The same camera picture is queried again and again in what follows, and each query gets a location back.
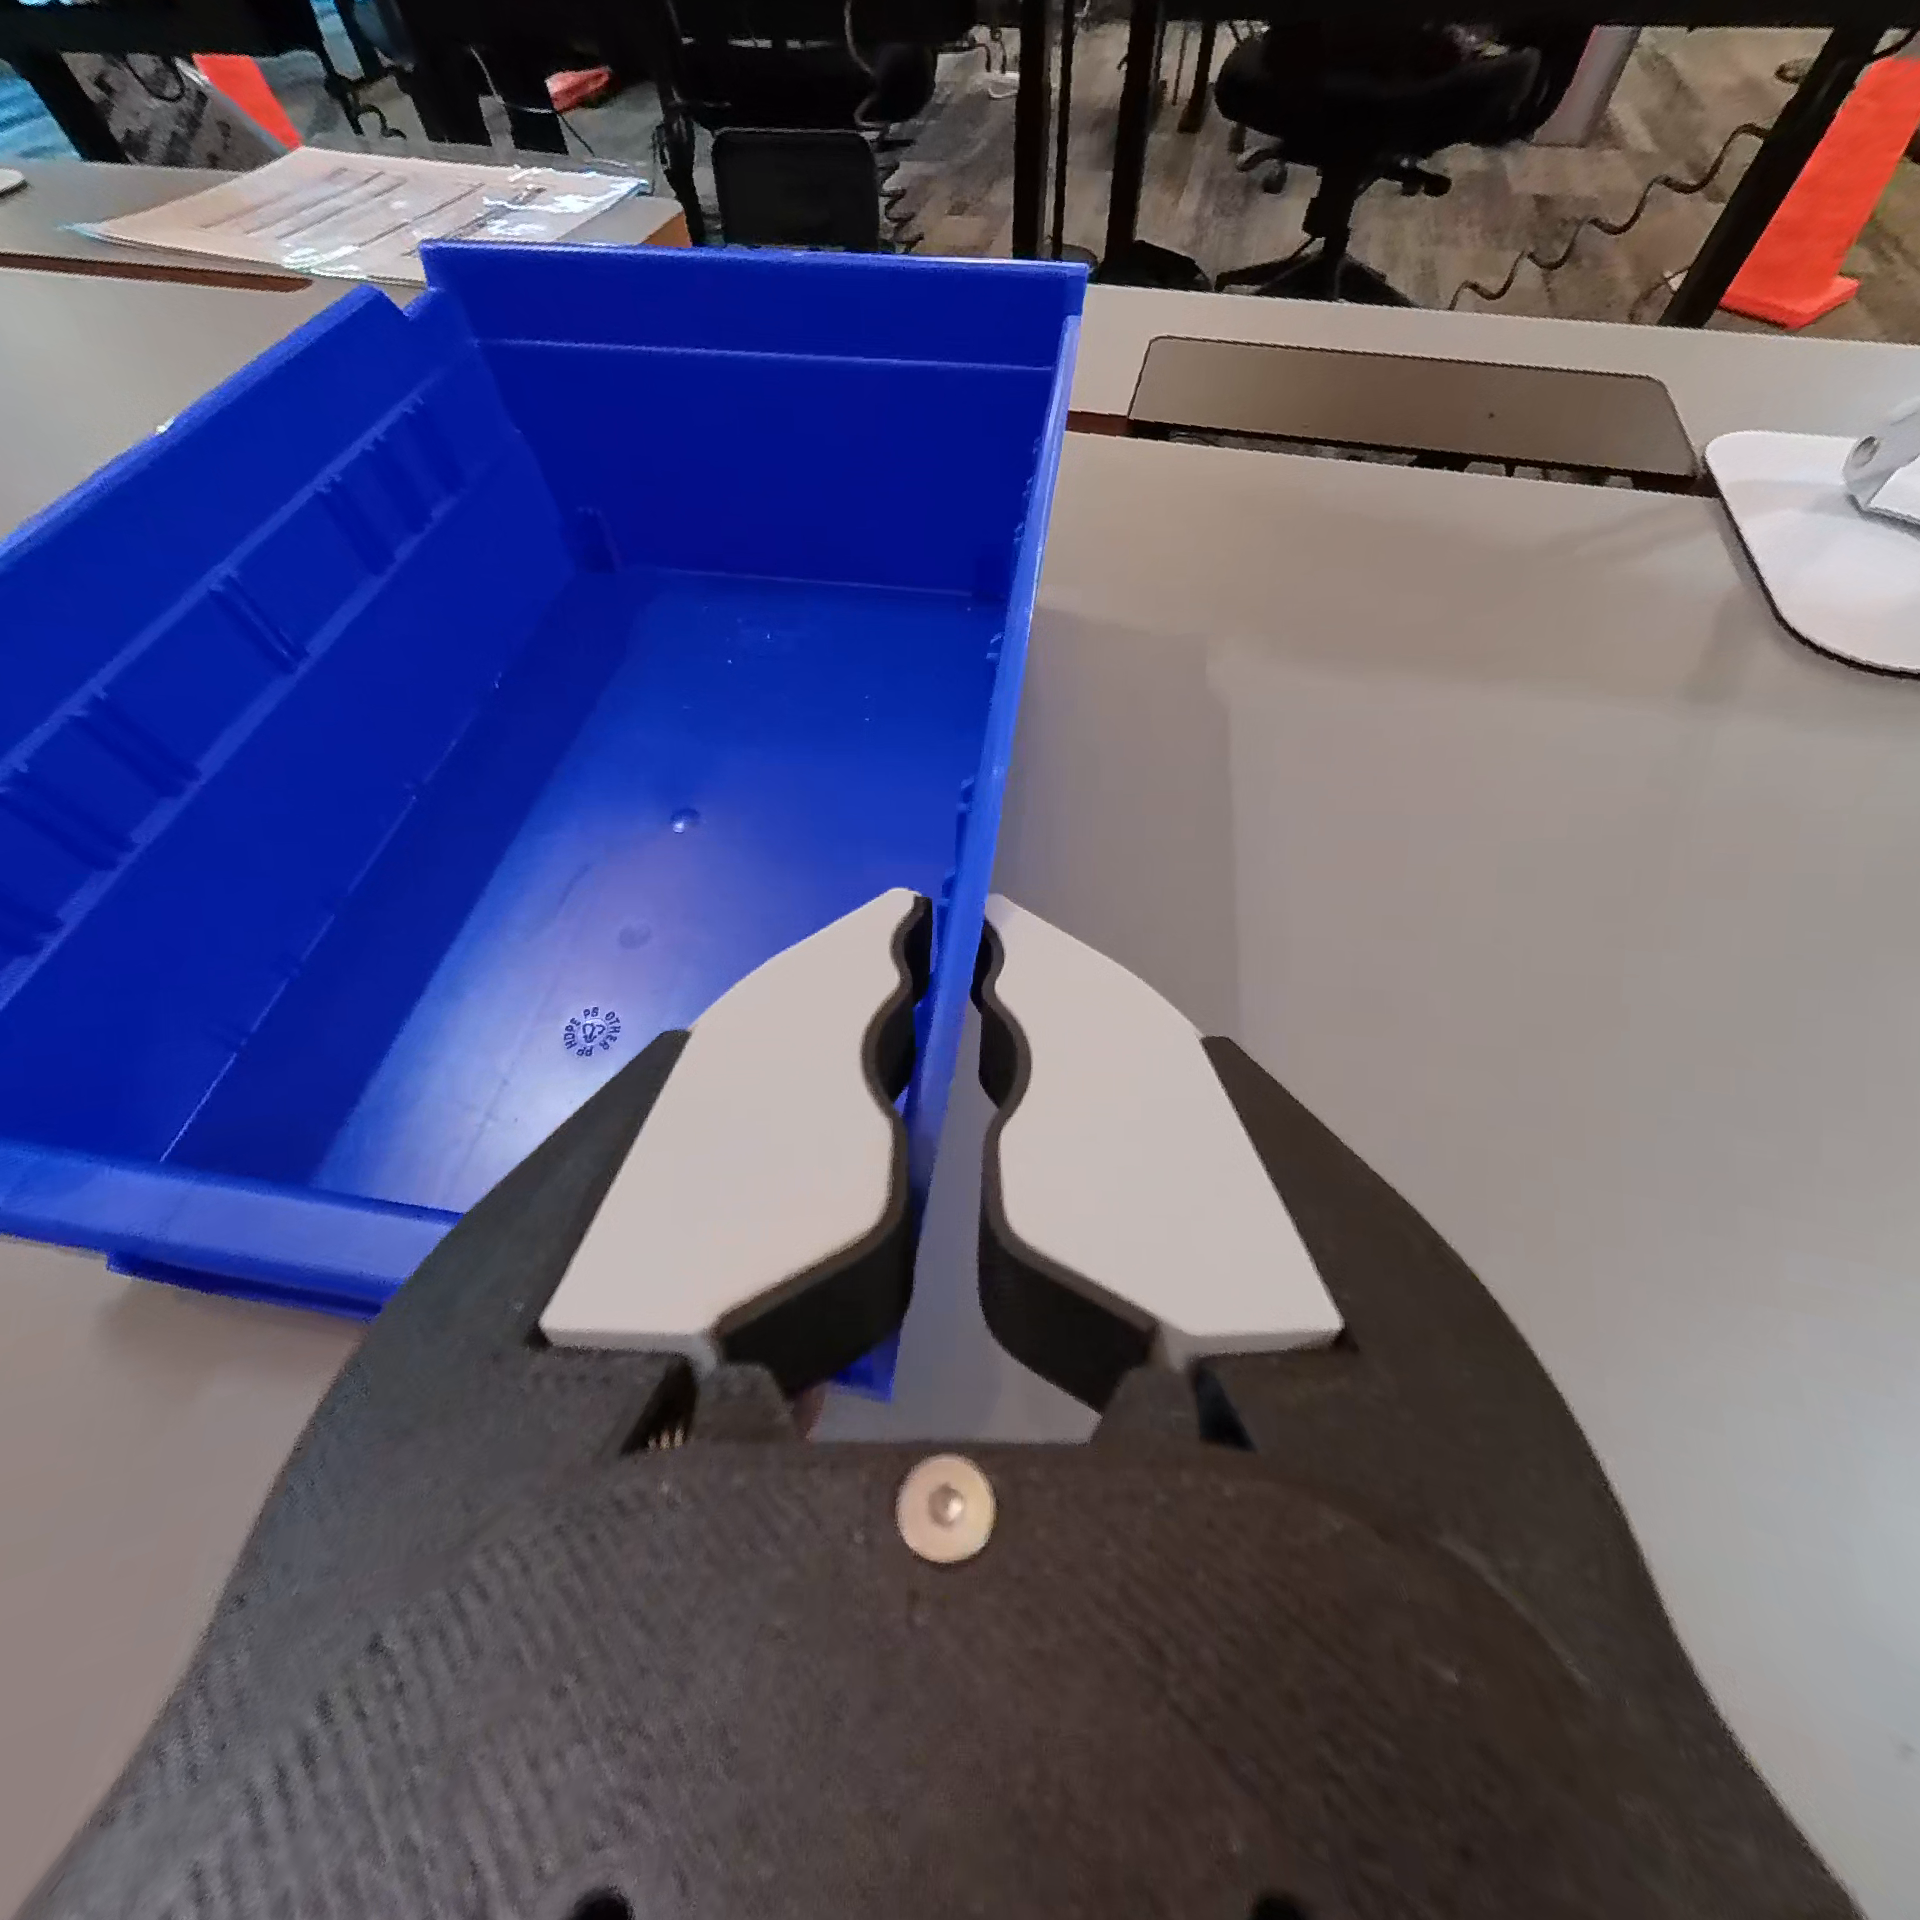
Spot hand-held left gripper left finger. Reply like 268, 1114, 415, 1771
534, 887, 934, 1404

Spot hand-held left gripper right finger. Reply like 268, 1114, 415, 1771
975, 895, 1347, 1413

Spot blue plastic bin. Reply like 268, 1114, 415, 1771
0, 241, 1094, 1409

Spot grey desk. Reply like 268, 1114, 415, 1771
0, 276, 1920, 1920

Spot wooden-top desk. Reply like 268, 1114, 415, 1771
1013, 0, 1203, 284

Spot wood-edged side desk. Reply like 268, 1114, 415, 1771
0, 146, 697, 298

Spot white metal document stand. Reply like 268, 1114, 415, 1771
1702, 398, 1920, 674

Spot black desktop device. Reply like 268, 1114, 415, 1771
710, 127, 885, 253

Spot white paper sheets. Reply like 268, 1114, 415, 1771
67, 143, 657, 289

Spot black office chair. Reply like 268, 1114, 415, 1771
1211, 19, 1549, 303

